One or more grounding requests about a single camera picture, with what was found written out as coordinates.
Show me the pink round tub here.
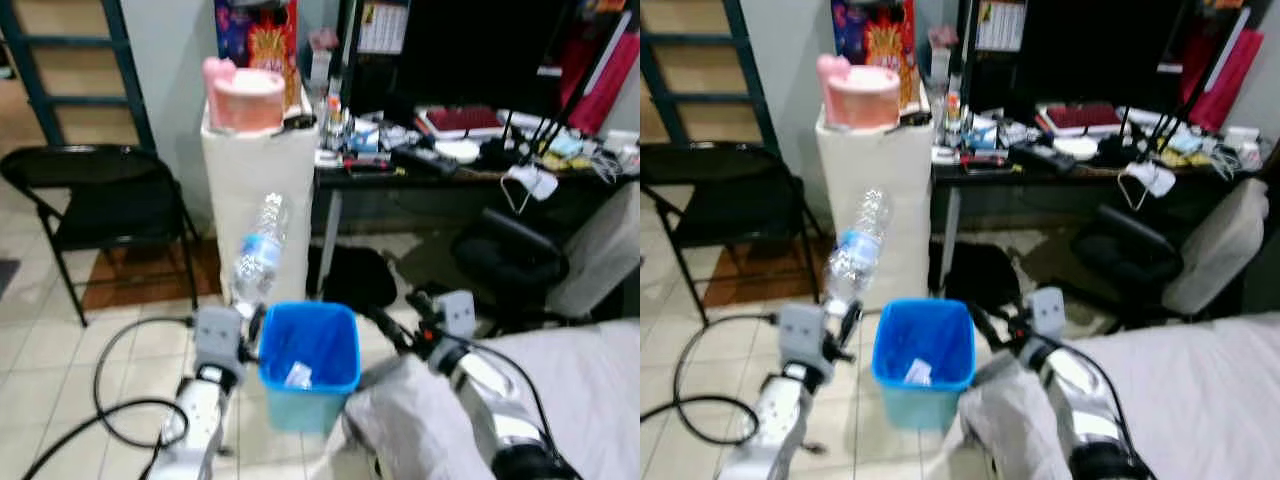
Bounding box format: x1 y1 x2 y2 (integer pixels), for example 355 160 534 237
817 53 902 131
204 57 289 134

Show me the black bag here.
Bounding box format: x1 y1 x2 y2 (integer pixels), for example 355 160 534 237
308 245 399 311
930 240 1021 311

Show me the black monitor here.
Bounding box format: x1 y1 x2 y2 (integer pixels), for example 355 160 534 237
395 0 591 101
1010 0 1201 96

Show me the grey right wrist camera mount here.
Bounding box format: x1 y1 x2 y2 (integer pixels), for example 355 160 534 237
1030 287 1067 337
440 290 477 339

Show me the clear plastic water bottle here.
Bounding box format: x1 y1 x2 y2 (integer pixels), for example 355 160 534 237
232 192 291 306
825 187 894 316

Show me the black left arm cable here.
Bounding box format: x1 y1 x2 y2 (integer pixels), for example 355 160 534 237
20 315 197 480
640 313 783 448

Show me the black folding chair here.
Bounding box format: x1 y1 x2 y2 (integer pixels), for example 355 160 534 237
0 145 201 326
640 143 816 326

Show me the black remote control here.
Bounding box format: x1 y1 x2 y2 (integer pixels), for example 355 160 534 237
1010 142 1079 175
392 145 459 178

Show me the blue plastic waste bin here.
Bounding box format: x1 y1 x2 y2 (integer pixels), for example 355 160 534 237
870 297 977 431
258 300 363 433

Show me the mattress with grey patterned sheet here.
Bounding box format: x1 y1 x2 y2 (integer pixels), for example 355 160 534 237
478 320 641 480
1078 313 1280 480

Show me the dark desk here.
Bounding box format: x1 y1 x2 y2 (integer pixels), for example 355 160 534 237
313 145 641 296
930 143 1271 296

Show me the black office chair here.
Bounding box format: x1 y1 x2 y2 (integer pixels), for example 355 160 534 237
450 180 641 323
1070 175 1271 323

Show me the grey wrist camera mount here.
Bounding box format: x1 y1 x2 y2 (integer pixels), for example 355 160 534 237
778 303 829 367
1030 287 1067 337
193 305 244 367
440 290 477 339

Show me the white wall calendar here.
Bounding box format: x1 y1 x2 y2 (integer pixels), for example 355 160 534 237
975 0 1028 53
357 0 409 56

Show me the tall white pedestal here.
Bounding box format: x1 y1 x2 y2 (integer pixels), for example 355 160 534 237
200 100 321 306
815 100 936 311

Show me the red colourful snack box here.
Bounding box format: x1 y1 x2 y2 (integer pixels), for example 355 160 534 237
830 0 921 106
215 0 301 106

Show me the dark green ladder shelf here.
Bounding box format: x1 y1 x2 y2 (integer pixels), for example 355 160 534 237
0 0 158 151
640 0 783 151

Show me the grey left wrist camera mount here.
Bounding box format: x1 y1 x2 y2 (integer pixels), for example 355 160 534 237
193 305 244 367
778 303 829 367

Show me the white hanging cloth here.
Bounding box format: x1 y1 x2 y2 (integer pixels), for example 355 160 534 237
1120 160 1181 211
500 165 561 213

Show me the grey crumpled cloth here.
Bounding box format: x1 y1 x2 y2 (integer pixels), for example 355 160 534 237
925 355 1079 480
335 355 501 480

